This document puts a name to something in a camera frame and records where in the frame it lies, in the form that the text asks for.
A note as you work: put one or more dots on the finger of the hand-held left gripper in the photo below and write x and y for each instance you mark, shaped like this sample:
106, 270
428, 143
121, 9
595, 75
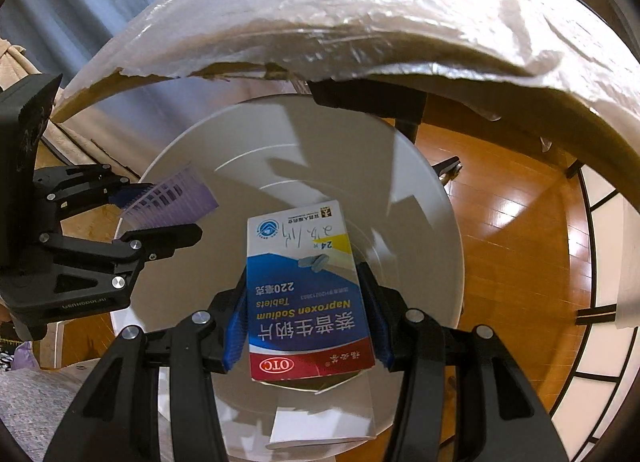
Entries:
125, 194
165, 239

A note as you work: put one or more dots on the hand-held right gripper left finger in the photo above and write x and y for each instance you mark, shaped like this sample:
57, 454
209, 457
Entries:
235, 332

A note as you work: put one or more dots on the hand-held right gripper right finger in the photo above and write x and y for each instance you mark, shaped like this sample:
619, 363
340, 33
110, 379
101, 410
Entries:
381, 337

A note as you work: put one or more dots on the purple packet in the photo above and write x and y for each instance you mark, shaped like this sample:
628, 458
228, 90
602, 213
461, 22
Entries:
175, 197

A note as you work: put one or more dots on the blue white medicine box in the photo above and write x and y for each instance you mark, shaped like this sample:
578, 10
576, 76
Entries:
300, 292

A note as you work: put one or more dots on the white round bin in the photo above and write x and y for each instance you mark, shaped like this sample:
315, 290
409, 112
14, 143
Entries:
300, 152

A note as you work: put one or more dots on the blue curtain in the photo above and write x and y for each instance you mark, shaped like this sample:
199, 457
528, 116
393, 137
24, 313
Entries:
75, 2

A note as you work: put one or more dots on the grey fuzzy cloth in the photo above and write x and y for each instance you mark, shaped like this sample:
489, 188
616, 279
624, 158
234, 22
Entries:
35, 417

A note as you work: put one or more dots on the white panel sliding door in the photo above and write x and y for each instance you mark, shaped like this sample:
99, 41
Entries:
600, 242

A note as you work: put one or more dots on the table with plastic cover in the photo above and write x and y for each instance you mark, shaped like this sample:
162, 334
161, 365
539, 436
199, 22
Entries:
350, 2

